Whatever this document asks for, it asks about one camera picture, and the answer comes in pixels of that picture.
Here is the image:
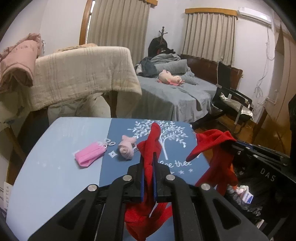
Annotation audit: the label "wooden wardrobe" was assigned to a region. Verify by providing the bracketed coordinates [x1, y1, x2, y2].
[252, 23, 295, 155]

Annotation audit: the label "hanging white cables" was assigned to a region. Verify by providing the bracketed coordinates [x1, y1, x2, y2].
[253, 25, 273, 117]

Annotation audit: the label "blue tree tablecloth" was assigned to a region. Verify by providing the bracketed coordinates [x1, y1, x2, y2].
[5, 116, 211, 241]

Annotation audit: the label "dark wooden headboard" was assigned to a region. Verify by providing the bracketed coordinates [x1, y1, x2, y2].
[180, 54, 243, 89]

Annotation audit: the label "pink sock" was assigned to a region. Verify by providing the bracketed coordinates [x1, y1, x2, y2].
[118, 135, 137, 160]

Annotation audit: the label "white air conditioner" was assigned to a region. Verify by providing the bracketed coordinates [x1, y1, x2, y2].
[238, 7, 272, 25]

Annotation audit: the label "pink face mask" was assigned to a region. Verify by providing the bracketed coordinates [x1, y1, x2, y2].
[74, 138, 116, 168]

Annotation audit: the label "red cloth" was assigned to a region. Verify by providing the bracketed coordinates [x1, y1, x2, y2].
[124, 120, 238, 240]

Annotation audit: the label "black trash bin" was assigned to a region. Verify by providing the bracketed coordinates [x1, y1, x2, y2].
[224, 185, 287, 238]

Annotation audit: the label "bed with grey sheet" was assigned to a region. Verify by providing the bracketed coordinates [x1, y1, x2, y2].
[132, 76, 217, 123]

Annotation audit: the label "silver chair cushion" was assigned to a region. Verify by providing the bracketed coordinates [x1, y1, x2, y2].
[219, 93, 253, 118]

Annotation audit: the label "white crumpled paper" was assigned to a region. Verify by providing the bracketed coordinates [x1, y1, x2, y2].
[235, 185, 249, 197]

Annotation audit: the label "small blue white box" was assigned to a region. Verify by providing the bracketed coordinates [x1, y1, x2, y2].
[240, 190, 253, 204]

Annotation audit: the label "pink jacket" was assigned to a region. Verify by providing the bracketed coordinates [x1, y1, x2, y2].
[1, 33, 43, 93]

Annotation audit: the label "grey pillow and duvet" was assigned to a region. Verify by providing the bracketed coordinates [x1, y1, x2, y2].
[150, 53, 199, 85]

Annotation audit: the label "black chair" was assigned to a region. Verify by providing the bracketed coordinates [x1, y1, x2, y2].
[211, 61, 253, 135]

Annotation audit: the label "left beige curtain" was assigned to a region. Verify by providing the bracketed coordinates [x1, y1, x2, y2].
[86, 0, 151, 64]

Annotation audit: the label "beige curtain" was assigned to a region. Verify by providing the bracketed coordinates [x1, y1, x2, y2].
[86, 0, 151, 64]
[182, 13, 236, 66]

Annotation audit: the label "beige quilt on rack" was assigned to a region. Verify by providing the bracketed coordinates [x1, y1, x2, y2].
[22, 46, 142, 118]

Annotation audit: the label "right beige curtain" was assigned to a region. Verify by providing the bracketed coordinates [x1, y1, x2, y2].
[182, 13, 236, 66]

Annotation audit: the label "dark grey clothes pile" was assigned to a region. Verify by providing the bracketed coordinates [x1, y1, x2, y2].
[135, 57, 158, 77]

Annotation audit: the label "pink plush toy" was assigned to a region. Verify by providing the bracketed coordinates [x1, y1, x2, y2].
[158, 70, 184, 86]

